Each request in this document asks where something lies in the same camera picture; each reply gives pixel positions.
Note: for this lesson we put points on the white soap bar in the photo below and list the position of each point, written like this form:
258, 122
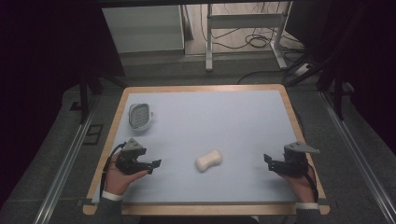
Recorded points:
208, 160

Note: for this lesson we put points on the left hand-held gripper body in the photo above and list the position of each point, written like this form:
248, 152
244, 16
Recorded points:
130, 155

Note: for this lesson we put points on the grey cabinet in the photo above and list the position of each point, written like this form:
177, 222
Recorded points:
143, 28

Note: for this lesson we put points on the person's right hand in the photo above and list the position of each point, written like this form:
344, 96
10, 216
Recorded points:
300, 186

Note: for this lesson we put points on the white metal desk frame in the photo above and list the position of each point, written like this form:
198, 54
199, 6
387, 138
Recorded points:
246, 28

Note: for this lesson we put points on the pale blue table mat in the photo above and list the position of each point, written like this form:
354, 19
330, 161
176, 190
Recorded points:
211, 137

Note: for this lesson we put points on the black metal stand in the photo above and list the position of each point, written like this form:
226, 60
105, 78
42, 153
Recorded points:
330, 77
88, 93

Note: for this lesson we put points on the aluminium floor rail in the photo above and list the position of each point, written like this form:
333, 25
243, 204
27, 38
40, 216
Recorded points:
358, 155
63, 169

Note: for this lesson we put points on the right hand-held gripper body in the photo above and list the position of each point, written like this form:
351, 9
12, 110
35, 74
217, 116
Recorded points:
294, 160

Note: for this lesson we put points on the white soap dish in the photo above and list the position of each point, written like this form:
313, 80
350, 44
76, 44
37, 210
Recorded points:
140, 116

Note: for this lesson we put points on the person's left hand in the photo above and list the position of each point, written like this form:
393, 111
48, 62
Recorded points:
120, 180

